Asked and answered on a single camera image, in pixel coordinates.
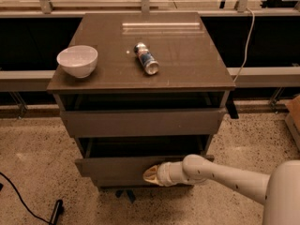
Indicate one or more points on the grey top drawer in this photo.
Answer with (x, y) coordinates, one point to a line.
(90, 124)

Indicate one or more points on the blue silver soda can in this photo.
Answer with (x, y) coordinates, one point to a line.
(148, 62)

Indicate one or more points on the grey drawer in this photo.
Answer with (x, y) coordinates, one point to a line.
(90, 124)
(124, 159)

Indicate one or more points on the grey drawer cabinet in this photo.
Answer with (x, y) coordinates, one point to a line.
(191, 74)

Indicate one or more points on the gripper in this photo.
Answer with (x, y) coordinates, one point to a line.
(163, 173)

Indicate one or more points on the cardboard box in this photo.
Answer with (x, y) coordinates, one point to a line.
(293, 119)

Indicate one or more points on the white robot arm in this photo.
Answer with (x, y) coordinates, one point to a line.
(278, 192)

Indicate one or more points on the blue cabinet foot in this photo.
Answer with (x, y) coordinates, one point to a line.
(129, 192)

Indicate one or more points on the white ceramic bowl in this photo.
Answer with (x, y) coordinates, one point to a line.
(78, 61)

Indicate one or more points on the black floor plug block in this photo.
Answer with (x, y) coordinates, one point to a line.
(56, 212)

